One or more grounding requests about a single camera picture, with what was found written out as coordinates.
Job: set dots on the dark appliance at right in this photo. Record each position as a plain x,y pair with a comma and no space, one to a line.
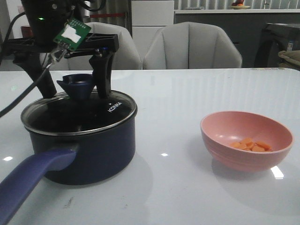
276,37

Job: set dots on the dark blue saucepan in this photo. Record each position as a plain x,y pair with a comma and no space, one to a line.
69,160

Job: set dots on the glass pot lid blue knob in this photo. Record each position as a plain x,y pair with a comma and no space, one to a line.
78,110

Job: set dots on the fruit plate on counter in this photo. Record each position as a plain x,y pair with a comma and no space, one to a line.
239,4

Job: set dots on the orange ham slices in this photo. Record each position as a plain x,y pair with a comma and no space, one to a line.
248,144

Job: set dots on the pink plastic bowl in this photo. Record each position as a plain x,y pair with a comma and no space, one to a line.
220,129

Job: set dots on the beige cushion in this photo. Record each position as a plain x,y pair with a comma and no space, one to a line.
289,59

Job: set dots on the white cabinet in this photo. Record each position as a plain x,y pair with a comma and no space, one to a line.
147,17

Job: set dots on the grey upholstered chair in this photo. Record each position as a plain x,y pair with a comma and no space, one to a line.
191,45
126,57

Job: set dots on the left grey upholstered chair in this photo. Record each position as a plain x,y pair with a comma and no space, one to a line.
126,57

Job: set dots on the green circuit board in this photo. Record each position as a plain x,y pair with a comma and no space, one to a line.
72,35

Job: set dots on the red barrier belt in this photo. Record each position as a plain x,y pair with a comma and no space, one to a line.
114,15

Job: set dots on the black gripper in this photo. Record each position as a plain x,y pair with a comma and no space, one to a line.
46,19

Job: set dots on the right grey upholstered chair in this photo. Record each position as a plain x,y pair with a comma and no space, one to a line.
191,45

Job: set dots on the grey counter white top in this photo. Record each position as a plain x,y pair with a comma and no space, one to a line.
243,26

